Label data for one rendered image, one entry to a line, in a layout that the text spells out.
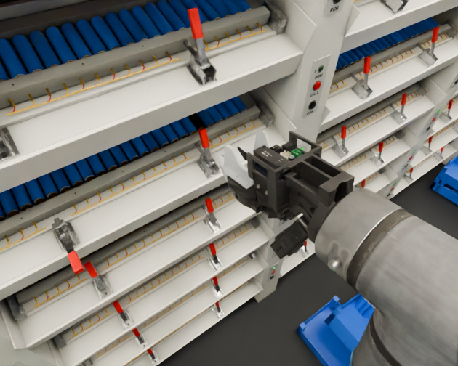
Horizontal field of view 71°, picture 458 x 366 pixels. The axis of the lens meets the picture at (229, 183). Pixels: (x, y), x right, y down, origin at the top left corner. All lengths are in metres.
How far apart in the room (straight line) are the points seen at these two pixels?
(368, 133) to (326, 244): 0.77
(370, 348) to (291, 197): 0.17
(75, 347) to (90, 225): 0.42
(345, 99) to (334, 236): 0.55
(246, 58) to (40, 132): 0.30
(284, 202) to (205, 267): 0.57
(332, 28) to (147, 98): 0.33
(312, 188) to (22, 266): 0.44
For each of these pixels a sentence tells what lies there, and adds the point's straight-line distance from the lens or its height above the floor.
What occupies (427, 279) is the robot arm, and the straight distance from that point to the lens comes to 0.29.
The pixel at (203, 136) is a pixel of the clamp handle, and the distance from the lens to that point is 0.56.
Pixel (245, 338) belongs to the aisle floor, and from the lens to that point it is 1.40.
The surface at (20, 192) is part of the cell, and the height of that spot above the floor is 0.96.
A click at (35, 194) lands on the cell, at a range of 0.60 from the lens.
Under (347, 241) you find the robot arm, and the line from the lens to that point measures 0.31.
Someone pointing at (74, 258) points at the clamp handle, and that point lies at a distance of 0.52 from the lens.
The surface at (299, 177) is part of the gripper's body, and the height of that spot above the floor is 1.08.
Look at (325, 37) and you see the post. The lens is 0.60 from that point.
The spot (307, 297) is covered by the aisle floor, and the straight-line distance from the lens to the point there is 1.49.
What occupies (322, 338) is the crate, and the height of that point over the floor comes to 0.00.
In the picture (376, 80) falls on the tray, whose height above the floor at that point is 0.91.
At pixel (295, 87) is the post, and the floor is 1.03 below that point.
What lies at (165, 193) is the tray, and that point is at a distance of 0.58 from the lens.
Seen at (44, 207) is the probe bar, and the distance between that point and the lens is 0.58.
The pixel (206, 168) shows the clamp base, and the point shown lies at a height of 0.92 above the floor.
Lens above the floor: 1.35
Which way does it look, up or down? 49 degrees down
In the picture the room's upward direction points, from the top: straight up
